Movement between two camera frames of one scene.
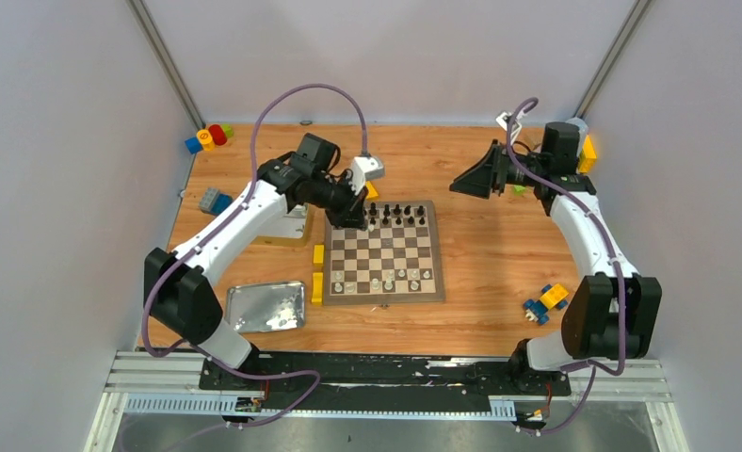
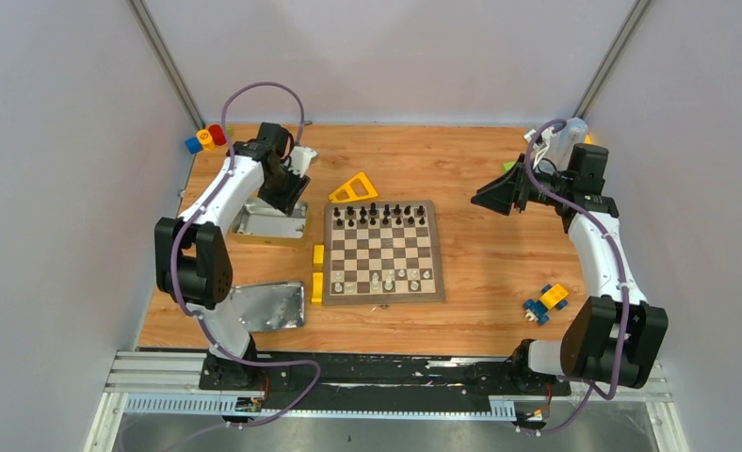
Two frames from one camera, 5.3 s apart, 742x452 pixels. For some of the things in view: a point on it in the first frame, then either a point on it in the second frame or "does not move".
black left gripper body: [352, 208] -> [285, 191]
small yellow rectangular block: [318, 254] does not move
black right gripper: [487, 174] -> [499, 194]
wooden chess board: [397, 260] does not move
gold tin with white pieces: [291, 230] does not move
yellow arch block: [317, 288] does not move
